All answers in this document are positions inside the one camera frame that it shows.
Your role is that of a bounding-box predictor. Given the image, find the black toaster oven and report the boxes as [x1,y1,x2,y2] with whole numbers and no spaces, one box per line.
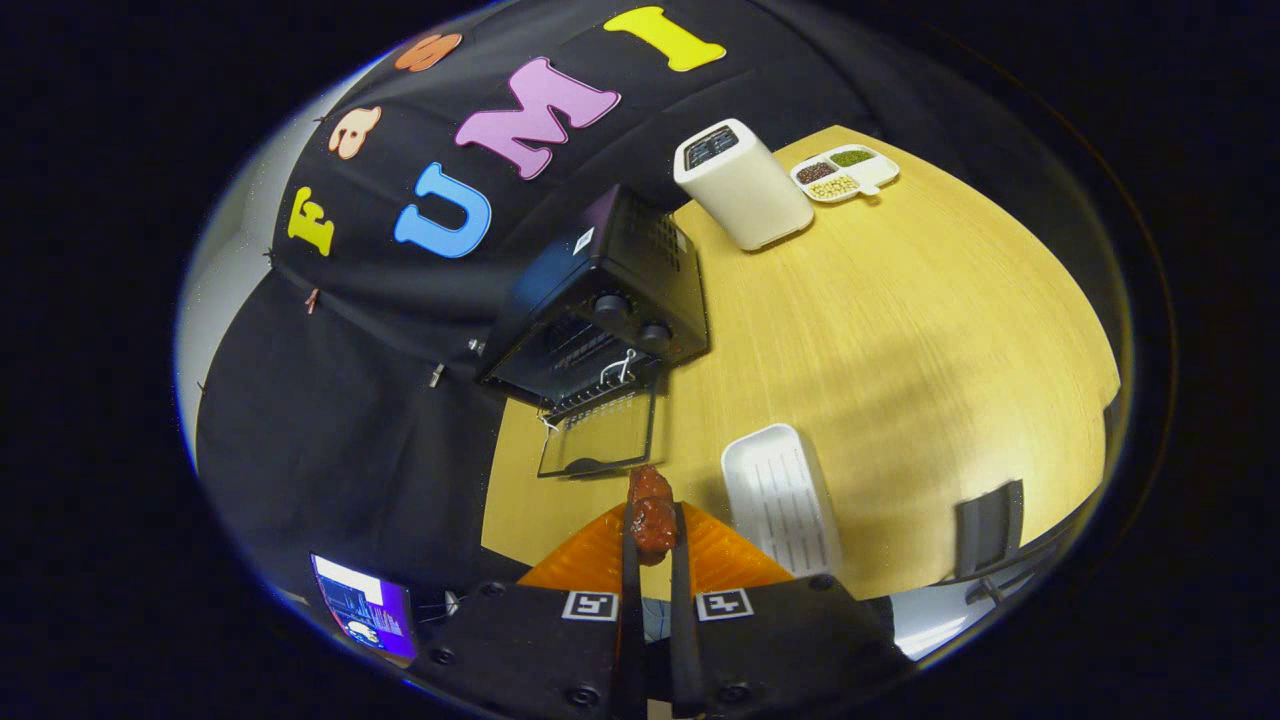
[475,184,711,479]

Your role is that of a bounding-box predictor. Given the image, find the white divided dish with beans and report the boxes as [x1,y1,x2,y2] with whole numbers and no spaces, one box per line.
[790,144,901,205]

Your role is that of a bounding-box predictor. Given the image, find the laptop screen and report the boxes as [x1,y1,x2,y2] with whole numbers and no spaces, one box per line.
[310,553,419,663]

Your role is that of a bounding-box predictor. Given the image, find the red-brown steak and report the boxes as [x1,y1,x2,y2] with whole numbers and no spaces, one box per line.
[626,465,679,567]

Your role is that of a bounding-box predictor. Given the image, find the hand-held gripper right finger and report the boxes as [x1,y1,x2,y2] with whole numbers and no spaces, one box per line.
[668,502,913,720]

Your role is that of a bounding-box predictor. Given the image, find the white ribbed tray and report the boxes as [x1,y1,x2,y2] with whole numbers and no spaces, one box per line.
[720,423,845,579]

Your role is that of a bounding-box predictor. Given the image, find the black chair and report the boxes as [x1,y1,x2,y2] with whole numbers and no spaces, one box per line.
[940,480,1061,606]

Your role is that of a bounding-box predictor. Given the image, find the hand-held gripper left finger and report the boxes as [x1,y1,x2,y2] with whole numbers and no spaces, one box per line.
[408,500,648,720]

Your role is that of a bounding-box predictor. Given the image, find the white bread toaster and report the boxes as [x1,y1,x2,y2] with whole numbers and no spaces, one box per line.
[673,118,816,252]

